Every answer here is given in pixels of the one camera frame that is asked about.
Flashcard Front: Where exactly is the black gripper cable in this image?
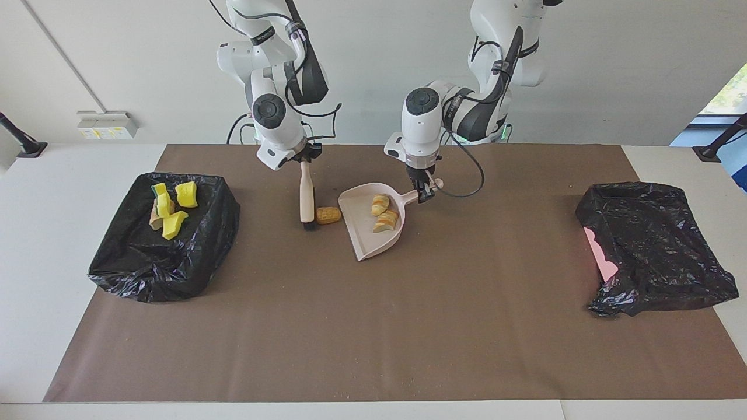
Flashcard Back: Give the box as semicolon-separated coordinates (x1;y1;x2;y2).
438;35;520;198
209;0;342;144

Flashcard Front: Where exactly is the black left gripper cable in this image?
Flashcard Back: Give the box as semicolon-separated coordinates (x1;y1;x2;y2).
438;35;520;198

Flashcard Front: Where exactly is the yellow sponge with green pad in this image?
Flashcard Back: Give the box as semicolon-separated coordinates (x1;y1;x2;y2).
152;183;176;218

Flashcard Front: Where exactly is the black trash bag bin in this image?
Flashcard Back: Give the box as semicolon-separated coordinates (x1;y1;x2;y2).
88;172;241;303

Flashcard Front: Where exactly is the white wall socket box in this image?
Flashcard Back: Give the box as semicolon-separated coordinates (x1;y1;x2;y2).
77;111;139;141

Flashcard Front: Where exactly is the striped croissant bread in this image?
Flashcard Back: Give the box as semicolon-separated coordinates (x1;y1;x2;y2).
372;209;399;233
149;201;176;231

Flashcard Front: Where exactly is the window with green view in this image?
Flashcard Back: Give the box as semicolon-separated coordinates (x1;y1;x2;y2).
699;63;747;116

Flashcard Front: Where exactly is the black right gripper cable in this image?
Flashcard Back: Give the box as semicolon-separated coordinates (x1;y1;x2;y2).
209;0;342;144

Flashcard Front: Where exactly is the black base cable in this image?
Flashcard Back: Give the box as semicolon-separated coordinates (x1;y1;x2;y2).
226;114;257;145

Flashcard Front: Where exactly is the beige handle black bristle brush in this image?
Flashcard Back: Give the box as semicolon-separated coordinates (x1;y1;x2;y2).
299;160;319;231

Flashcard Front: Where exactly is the yellow sponge piece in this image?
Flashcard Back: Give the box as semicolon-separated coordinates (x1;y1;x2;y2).
175;181;199;209
162;211;189;240

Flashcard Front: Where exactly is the brown paper table mat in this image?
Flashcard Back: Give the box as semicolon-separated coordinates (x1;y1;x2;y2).
44;144;747;403

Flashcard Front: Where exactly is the black trash bag over pink bin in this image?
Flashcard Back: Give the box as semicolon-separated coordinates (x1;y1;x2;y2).
575;182;739;318

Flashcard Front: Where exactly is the pale pink plastic dustpan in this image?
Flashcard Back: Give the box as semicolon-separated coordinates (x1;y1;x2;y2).
338;178;444;261

